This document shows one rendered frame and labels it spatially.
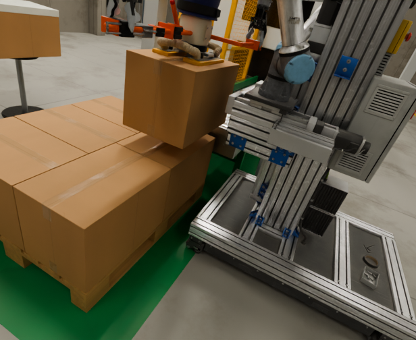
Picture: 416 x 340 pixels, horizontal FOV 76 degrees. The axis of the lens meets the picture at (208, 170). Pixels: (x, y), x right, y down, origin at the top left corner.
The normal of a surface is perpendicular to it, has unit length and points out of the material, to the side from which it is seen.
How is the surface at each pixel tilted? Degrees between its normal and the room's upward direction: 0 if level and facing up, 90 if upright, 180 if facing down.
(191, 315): 0
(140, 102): 90
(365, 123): 90
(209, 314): 0
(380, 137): 90
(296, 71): 97
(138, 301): 0
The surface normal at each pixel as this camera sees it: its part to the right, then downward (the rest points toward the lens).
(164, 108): -0.43, 0.38
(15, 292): 0.22, -0.84
